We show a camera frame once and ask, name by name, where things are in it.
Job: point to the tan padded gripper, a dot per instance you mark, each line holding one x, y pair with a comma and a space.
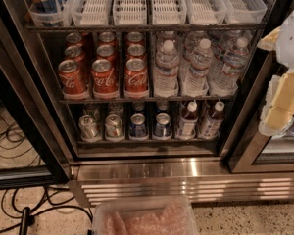
292, 42

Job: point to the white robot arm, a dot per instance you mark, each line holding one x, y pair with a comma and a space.
278, 110

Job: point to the blue can front right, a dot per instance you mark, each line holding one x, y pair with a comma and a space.
163, 127

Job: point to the coke can front right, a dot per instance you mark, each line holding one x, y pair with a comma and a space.
135, 79

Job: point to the coke can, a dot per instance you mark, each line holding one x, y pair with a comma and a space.
107, 38
134, 38
107, 52
72, 79
136, 51
135, 79
104, 80
75, 38
76, 53

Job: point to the blue can front left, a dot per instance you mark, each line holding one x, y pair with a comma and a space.
138, 129

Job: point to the coke can middle right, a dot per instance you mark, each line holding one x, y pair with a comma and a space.
136, 51

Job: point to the coke can back right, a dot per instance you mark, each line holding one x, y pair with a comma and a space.
134, 38

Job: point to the coke can front middle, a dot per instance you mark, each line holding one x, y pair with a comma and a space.
104, 80

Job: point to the coke can middle centre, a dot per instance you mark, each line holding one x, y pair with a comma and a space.
107, 52

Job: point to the coke can back centre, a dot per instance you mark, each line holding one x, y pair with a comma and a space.
107, 38

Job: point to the silver can front left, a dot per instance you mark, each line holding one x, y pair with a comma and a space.
89, 130

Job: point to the coke can front left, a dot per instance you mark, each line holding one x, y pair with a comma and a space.
72, 79

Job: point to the coke can back left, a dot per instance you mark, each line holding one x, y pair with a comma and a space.
75, 38

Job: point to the coke can middle left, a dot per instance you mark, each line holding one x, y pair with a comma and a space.
76, 53

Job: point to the open fridge glass door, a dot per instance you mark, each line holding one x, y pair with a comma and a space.
21, 98

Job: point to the water bottle front right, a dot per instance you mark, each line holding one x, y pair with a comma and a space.
224, 76

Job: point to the water bottle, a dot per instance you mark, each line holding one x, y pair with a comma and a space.
199, 55
166, 70
224, 76

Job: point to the tea bottle right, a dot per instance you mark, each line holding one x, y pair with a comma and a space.
212, 120

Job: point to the tea bottle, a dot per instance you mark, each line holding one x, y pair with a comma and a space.
187, 121
212, 120

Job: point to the water bottle front middle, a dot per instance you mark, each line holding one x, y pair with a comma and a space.
199, 55

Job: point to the clear tray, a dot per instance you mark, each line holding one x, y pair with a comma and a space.
130, 12
168, 12
62, 18
91, 12
205, 11
244, 11

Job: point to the tea bottle left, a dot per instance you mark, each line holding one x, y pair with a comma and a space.
187, 121

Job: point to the water bottle front left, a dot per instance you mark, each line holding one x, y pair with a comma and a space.
166, 70

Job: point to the clear plastic bin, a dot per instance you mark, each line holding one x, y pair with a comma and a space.
153, 215

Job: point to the clear tray far left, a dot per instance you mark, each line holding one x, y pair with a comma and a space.
62, 18

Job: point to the black floor stand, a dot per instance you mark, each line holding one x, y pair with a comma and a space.
26, 221

